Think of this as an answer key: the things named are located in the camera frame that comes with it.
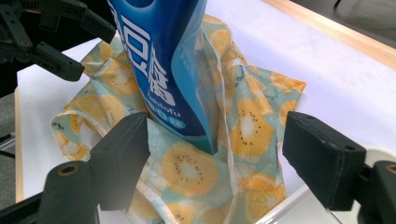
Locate blue snack packet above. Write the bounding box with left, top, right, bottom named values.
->
left=106, top=0, right=219, bottom=156

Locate white plastic tray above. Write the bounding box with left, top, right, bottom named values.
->
left=255, top=146, right=396, bottom=224

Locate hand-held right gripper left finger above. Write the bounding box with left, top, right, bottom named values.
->
left=90, top=111, right=151, bottom=212

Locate lemon print fabric bag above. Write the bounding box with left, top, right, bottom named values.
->
left=50, top=13, right=307, bottom=224

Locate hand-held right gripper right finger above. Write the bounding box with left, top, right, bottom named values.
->
left=282, top=111, right=368, bottom=212

